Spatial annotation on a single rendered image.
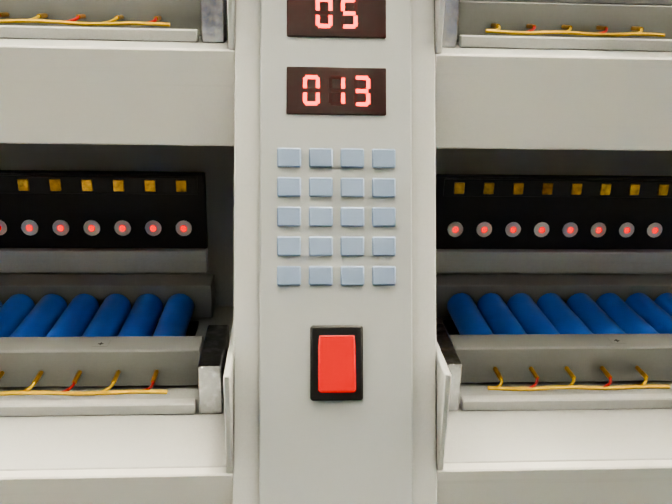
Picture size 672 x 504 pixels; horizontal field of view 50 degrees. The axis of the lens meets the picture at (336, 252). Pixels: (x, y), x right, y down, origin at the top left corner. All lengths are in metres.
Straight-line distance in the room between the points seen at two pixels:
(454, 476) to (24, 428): 0.21
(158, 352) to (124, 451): 0.06
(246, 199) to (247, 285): 0.04
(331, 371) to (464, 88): 0.15
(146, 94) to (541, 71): 0.19
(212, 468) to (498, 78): 0.23
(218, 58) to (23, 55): 0.09
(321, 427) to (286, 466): 0.02
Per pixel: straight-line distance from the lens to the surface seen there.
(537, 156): 0.57
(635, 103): 0.39
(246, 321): 0.33
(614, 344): 0.44
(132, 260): 0.51
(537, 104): 0.37
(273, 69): 0.34
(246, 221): 0.33
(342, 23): 0.35
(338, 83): 0.34
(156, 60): 0.35
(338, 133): 0.34
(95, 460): 0.37
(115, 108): 0.36
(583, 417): 0.41
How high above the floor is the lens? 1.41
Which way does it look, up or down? 2 degrees up
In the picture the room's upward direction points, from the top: straight up
